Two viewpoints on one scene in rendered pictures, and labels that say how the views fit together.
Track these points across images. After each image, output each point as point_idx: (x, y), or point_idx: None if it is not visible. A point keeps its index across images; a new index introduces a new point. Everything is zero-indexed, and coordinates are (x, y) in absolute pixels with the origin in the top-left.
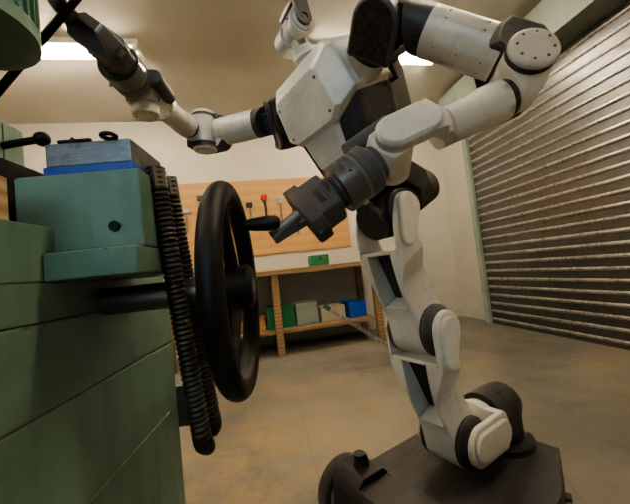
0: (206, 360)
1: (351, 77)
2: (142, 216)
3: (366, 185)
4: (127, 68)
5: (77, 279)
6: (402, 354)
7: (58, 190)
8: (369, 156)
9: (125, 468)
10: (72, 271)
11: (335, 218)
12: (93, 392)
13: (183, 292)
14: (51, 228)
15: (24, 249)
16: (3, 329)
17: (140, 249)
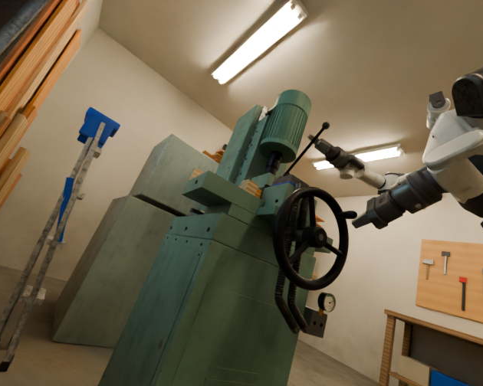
0: (296, 269)
1: (462, 129)
2: (284, 197)
3: (411, 192)
4: (333, 155)
5: (263, 216)
6: None
7: (270, 191)
8: (415, 175)
9: (260, 303)
10: (261, 212)
11: (388, 214)
12: (258, 261)
13: (291, 230)
14: (264, 201)
15: (254, 204)
16: (241, 220)
17: (277, 207)
